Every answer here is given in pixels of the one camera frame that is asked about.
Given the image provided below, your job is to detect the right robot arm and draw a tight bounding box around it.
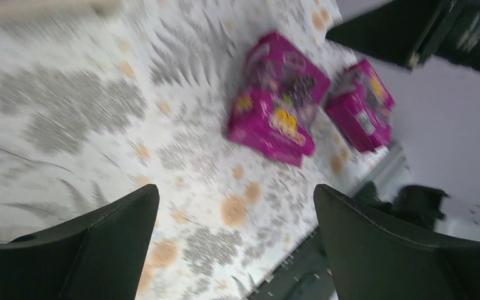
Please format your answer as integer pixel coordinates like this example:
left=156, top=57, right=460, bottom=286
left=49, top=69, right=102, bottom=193
left=325, top=0, right=480, bottom=73

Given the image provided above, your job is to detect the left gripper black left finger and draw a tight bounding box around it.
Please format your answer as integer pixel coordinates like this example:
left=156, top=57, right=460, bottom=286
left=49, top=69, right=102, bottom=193
left=0, top=184, right=160, bottom=299

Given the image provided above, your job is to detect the floral table mat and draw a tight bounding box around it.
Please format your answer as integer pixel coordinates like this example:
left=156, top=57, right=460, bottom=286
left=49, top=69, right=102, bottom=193
left=0, top=1, right=388, bottom=299

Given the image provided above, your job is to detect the purple grape candy bag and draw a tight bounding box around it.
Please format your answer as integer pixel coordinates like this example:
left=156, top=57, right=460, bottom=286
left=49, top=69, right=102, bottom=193
left=227, top=31, right=331, bottom=167
left=324, top=59, right=396, bottom=153

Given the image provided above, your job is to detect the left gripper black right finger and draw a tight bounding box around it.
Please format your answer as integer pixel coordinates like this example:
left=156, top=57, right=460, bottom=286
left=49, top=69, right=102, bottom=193
left=313, top=184, right=480, bottom=299

